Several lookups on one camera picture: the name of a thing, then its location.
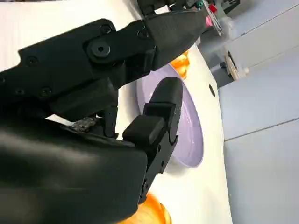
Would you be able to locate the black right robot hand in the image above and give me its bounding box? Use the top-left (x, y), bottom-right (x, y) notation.
top-left (0, 10), bottom-right (206, 224)

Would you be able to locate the orange crescent toy bread roll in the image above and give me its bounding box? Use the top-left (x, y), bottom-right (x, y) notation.
top-left (169, 51), bottom-right (191, 81)

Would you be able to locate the orange white striped bread roll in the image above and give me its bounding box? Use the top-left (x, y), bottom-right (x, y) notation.
top-left (121, 193), bottom-right (172, 224)

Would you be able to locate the lilac plate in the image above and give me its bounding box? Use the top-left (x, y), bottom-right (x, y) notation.
top-left (136, 64), bottom-right (204, 169)

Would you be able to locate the wooden board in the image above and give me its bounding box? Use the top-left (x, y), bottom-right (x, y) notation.
top-left (224, 50), bottom-right (241, 81)

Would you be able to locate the black workshop machine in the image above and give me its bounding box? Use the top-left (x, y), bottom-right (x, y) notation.
top-left (136, 0), bottom-right (204, 15)

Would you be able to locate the black background device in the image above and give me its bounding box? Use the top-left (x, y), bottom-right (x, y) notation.
top-left (223, 0), bottom-right (241, 15)

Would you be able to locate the white cabinet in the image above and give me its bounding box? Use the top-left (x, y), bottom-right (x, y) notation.
top-left (223, 3), bottom-right (299, 75)

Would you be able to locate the grey metal rail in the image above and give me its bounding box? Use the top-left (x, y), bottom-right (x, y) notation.
top-left (202, 0), bottom-right (223, 37)

